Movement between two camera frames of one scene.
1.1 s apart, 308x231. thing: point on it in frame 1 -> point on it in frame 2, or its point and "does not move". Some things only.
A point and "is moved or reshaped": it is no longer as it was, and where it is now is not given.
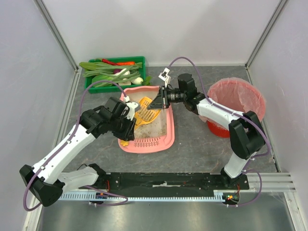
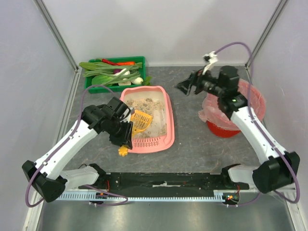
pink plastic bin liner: (237, 94) does not move
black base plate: (164, 181) does not move
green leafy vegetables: (107, 75) does not move
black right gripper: (164, 97) -> (196, 80)
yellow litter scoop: (144, 116) is moved or reshaped
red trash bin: (218, 131) does not move
